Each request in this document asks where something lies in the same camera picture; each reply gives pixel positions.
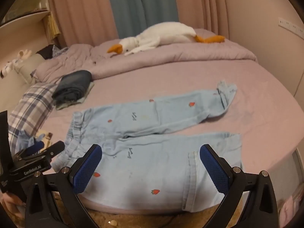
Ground person's left hand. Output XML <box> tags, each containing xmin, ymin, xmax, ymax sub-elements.
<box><xmin>0</xmin><ymin>192</ymin><xmax>26</xmax><ymax>216</ymax></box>

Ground lilac quilt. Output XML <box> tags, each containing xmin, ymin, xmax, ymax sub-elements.
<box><xmin>31</xmin><ymin>28</ymin><xmax>258</xmax><ymax>86</ymax></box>

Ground dark crumpled garment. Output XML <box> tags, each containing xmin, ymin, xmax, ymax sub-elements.
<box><xmin>36</xmin><ymin>44</ymin><xmax>70</xmax><ymax>60</ymax></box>

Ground white wall socket strip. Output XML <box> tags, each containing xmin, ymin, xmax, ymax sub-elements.
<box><xmin>278</xmin><ymin>17</ymin><xmax>304</xmax><ymax>40</ymax></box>

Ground pink patterned cloth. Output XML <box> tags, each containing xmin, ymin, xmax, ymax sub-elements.
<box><xmin>277</xmin><ymin>189</ymin><xmax>302</xmax><ymax>228</ymax></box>

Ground bed with pink sheet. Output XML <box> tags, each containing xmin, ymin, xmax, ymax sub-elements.
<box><xmin>8</xmin><ymin>28</ymin><xmax>299</xmax><ymax>215</ymax></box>

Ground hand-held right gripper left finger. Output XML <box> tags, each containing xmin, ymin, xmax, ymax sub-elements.
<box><xmin>25</xmin><ymin>144</ymin><xmax>103</xmax><ymax>228</ymax></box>

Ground light blue strawberry pants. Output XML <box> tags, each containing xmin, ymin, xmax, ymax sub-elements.
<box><xmin>51</xmin><ymin>80</ymin><xmax>243</xmax><ymax>213</ymax></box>

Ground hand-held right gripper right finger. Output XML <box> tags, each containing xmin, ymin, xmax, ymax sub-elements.
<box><xmin>199</xmin><ymin>144</ymin><xmax>278</xmax><ymax>228</ymax></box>

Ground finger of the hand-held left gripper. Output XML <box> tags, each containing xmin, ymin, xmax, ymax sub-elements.
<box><xmin>22</xmin><ymin>141</ymin><xmax>45</xmax><ymax>156</ymax></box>
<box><xmin>43</xmin><ymin>141</ymin><xmax>65</xmax><ymax>159</ymax></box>

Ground beige cartoon print cloth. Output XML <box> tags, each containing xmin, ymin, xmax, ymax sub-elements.
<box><xmin>35</xmin><ymin>129</ymin><xmax>55</xmax><ymax>148</ymax></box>

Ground folded dark blue clothes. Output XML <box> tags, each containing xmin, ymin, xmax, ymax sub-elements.
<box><xmin>52</xmin><ymin>70</ymin><xmax>93</xmax><ymax>105</ymax></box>

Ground pink curtain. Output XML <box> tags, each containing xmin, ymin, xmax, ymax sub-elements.
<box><xmin>173</xmin><ymin>0</ymin><xmax>229</xmax><ymax>36</ymax></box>
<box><xmin>51</xmin><ymin>0</ymin><xmax>119</xmax><ymax>48</ymax></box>

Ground blue ruffled cloth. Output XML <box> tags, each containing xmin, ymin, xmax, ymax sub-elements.
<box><xmin>13</xmin><ymin>129</ymin><xmax>44</xmax><ymax>153</ymax></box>

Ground white goose plush toy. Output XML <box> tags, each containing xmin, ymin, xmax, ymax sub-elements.
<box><xmin>107</xmin><ymin>22</ymin><xmax>226</xmax><ymax>56</ymax></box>

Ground teal curtain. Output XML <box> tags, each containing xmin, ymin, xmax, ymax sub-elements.
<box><xmin>106</xmin><ymin>0</ymin><xmax>179</xmax><ymax>40</ymax></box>

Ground small white plush toy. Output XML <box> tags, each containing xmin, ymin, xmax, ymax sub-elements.
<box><xmin>0</xmin><ymin>49</ymin><xmax>33</xmax><ymax>79</ymax></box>

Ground white shelf unit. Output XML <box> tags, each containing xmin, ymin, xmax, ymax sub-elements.
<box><xmin>0</xmin><ymin>9</ymin><xmax>51</xmax><ymax>61</ymax></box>

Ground plaid pillow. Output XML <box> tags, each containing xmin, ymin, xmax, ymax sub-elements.
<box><xmin>8</xmin><ymin>83</ymin><xmax>59</xmax><ymax>148</ymax></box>

